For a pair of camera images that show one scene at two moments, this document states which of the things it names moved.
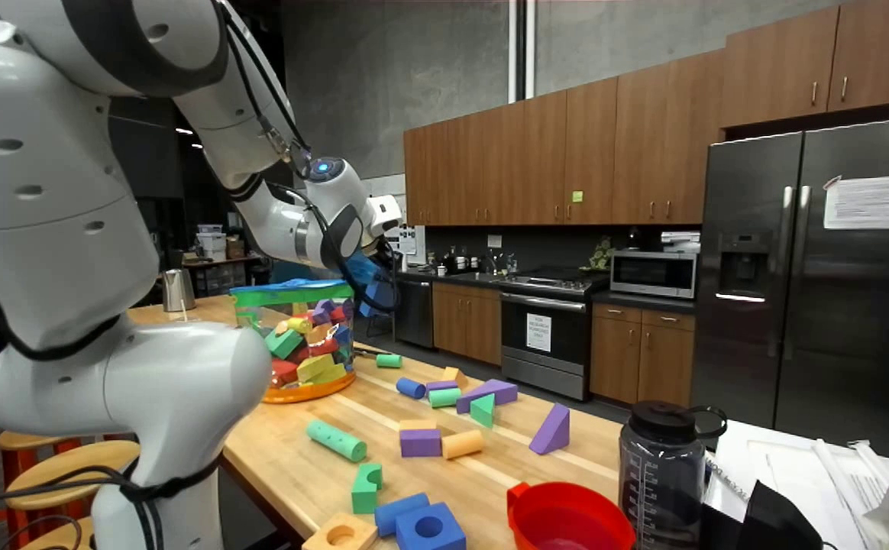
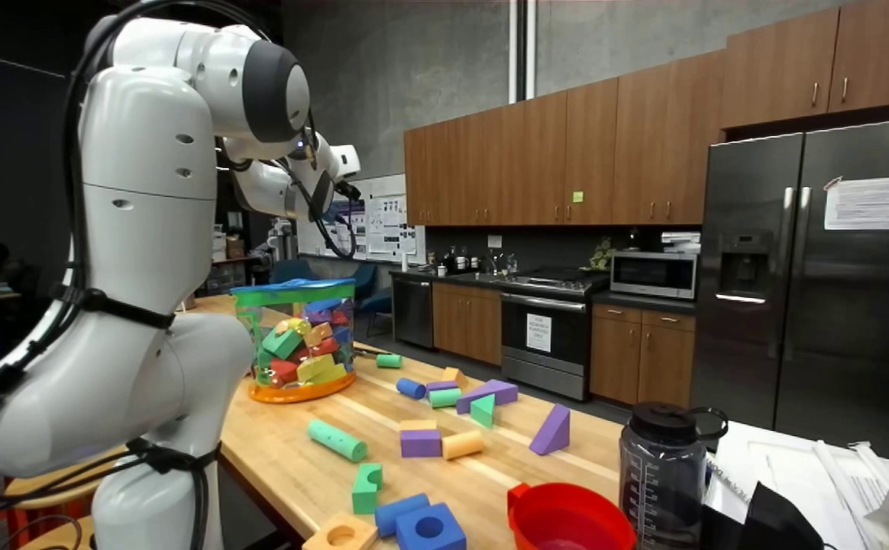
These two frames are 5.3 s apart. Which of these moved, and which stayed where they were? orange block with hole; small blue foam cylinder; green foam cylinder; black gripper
Moved: black gripper
Stayed: green foam cylinder; orange block with hole; small blue foam cylinder
